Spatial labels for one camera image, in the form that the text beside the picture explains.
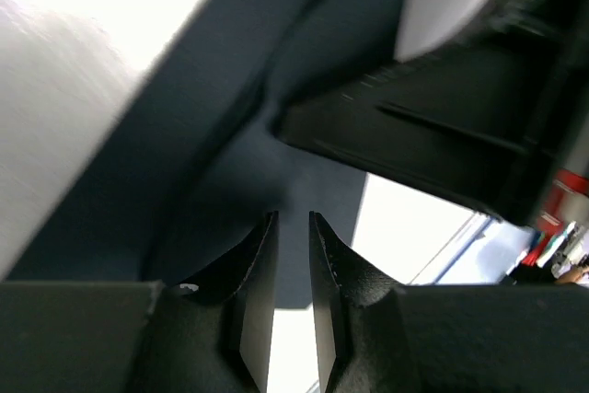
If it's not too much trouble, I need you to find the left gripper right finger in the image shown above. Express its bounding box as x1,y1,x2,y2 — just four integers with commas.
309,212,588,392

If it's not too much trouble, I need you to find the dark navy paper napkin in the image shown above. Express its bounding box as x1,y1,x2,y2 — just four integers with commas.
8,0,403,309

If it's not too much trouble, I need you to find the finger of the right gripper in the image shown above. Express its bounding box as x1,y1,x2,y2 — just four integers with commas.
277,0,588,225

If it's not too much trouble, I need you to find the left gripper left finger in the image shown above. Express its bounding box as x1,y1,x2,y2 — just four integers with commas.
1,213,279,392

